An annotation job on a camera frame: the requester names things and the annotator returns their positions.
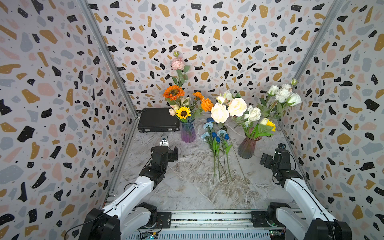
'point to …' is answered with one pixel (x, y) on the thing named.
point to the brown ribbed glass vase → (247, 148)
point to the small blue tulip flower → (227, 145)
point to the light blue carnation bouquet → (206, 125)
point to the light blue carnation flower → (221, 131)
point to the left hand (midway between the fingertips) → (168, 146)
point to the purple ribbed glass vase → (188, 131)
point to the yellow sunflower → (183, 112)
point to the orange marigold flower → (199, 95)
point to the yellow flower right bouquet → (269, 123)
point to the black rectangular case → (158, 119)
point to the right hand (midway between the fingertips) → (273, 158)
